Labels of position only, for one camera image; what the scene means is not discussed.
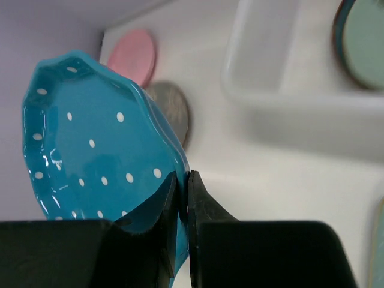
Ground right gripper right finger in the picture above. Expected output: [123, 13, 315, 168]
[186, 170, 301, 288]

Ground dark teal round plate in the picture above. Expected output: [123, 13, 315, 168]
[331, 0, 357, 84]

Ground pink round plate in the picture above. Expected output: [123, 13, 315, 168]
[107, 29, 157, 87]

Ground grey reindeer plate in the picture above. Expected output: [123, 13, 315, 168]
[145, 80, 191, 148]

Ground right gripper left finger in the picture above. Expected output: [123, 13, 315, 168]
[113, 172, 178, 287]

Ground translucent plastic bin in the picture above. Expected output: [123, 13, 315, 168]
[220, 1, 383, 163]

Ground green flower round plate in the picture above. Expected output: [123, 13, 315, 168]
[343, 0, 383, 90]

